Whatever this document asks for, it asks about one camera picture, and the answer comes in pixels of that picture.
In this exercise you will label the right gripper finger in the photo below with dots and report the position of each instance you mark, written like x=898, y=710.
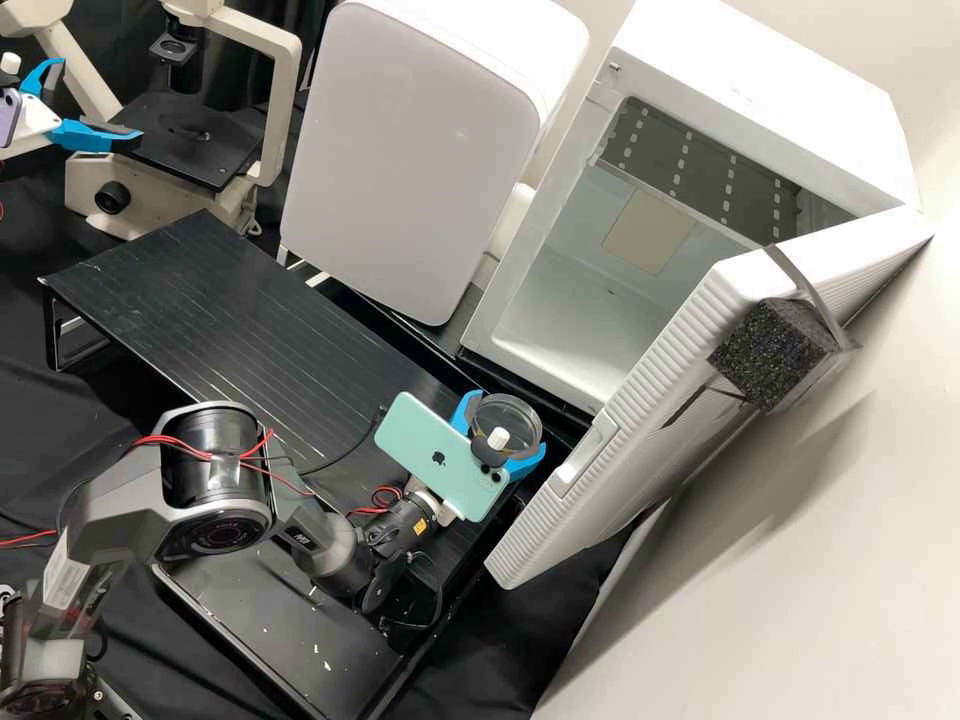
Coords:
x=531, y=466
x=465, y=409

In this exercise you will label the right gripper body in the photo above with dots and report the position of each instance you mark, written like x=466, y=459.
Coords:
x=448, y=513

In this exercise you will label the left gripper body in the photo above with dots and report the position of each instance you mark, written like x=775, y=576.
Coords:
x=37, y=127

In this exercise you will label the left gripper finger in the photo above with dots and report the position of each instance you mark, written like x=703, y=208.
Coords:
x=36, y=81
x=90, y=136

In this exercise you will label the petri dish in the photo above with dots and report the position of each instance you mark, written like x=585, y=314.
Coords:
x=517, y=420

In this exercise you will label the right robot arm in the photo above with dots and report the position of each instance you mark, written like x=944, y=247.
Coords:
x=202, y=480

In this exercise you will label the incubator door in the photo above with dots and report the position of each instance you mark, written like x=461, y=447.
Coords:
x=660, y=390

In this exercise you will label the white incubator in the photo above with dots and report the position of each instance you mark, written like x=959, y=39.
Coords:
x=750, y=90

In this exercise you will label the black platform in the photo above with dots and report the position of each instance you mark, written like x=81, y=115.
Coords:
x=405, y=330
x=225, y=315

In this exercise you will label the black tray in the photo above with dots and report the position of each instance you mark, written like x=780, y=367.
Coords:
x=315, y=630

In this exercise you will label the cream microscope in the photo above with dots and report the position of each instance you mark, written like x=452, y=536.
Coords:
x=277, y=75

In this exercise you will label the white box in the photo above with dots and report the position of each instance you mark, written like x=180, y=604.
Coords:
x=405, y=165

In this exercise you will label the left wrist camera phone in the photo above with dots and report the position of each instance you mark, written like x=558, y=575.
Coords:
x=7, y=112

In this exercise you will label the wrist camera phone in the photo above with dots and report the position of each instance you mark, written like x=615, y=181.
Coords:
x=427, y=450
x=7, y=112

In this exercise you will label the right wrist camera phone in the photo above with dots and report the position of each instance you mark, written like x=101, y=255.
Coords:
x=427, y=450

